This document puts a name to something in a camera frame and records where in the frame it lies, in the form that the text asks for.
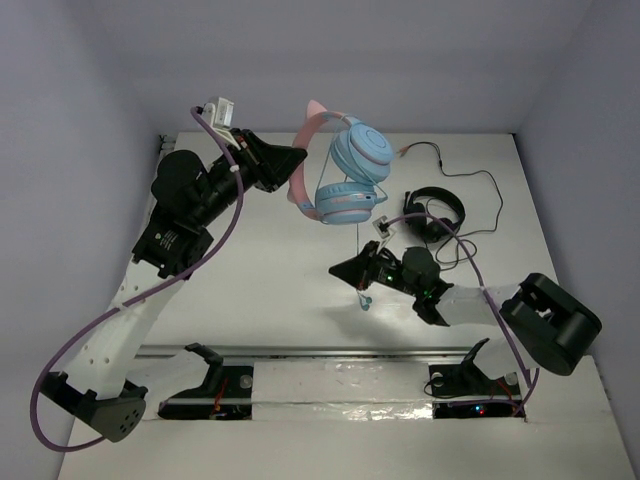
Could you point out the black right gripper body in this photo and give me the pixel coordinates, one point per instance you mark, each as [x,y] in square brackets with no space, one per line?
[385,270]

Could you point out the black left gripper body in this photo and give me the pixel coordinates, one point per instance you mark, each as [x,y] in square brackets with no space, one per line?
[257,160]

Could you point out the pink blue cat-ear headphones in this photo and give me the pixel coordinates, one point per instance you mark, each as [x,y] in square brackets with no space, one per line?
[360,152]

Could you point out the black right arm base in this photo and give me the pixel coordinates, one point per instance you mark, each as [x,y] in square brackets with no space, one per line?
[462,391]

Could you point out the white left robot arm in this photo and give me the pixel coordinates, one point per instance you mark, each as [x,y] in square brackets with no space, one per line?
[189,195]

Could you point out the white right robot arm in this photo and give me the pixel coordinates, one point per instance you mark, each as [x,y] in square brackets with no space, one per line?
[541,325]

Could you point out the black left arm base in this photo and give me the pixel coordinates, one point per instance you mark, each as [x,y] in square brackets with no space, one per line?
[224,393]

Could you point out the white foil-taped cover panel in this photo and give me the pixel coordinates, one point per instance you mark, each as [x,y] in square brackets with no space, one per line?
[340,390]

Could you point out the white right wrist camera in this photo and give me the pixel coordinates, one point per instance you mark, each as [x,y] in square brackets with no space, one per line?
[384,230]

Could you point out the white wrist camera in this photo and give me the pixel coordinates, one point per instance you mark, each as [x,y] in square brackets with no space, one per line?
[384,230]
[218,113]

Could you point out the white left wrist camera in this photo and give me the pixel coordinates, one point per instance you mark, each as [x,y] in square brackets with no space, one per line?
[218,113]

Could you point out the aluminium front rail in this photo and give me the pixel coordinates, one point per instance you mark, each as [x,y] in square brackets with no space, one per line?
[275,352]

